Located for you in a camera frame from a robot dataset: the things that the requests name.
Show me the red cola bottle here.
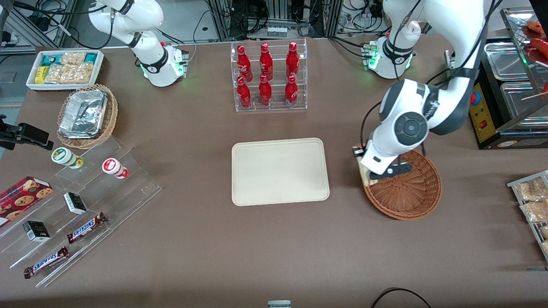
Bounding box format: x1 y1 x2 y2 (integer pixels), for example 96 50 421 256
284 75 299 107
237 45 253 82
259 43 274 81
286 42 300 79
258 75 273 107
236 77 252 109

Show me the triangle sandwich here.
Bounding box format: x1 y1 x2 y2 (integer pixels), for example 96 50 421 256
359 165 378 188

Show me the clear acrylic bottle rack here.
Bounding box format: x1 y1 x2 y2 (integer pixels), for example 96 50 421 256
230 38 308 113

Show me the aluminium frame rack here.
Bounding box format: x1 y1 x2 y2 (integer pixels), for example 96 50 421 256
205 0 345 42

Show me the brown round wicker basket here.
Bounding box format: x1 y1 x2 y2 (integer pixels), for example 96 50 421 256
363 148 442 221

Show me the steel warmer pan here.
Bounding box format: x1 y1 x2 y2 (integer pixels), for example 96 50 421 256
484 41 532 80
500 81 548 127

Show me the green lid yogurt cup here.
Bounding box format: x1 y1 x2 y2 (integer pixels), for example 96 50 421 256
51 147 84 170

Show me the black clamp mount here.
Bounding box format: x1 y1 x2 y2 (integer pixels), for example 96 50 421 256
0 115 54 151

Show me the small black carton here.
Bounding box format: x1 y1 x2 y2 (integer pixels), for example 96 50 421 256
22 221 51 243
63 192 88 215

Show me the grey wire rack tray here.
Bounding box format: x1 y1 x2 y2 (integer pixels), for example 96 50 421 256
507 170 548 262

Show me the Snickers chocolate bar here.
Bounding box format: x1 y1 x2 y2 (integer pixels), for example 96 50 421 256
23 246 70 279
66 213 108 244

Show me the light tan wicker basket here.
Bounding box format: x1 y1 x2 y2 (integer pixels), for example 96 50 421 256
57 84 119 150

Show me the silver foil container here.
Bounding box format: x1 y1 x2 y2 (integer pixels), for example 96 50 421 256
58 89 108 139

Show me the red lid yogurt cup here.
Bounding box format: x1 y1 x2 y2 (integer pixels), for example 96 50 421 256
101 158 129 179

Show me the black looped cable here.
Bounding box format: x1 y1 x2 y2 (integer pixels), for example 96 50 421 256
371 287 432 308

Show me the red cookie box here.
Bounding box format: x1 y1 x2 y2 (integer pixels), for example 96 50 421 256
0 176 54 228

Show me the white rectangular snack bin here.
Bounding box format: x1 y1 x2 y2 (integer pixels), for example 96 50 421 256
27 50 104 92

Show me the large clear cracker bag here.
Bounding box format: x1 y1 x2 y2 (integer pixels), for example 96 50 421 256
45 63 94 84

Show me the black food warmer case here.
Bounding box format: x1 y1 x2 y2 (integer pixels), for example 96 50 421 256
444 6 548 150

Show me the small clear cracker bag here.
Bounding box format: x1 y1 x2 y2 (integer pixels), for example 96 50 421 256
60 52 86 66

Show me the beige plastic tray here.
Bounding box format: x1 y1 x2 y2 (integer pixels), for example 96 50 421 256
232 137 330 207

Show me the clear acrylic stepped display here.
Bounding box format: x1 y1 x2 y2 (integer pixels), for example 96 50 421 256
0 136 162 288

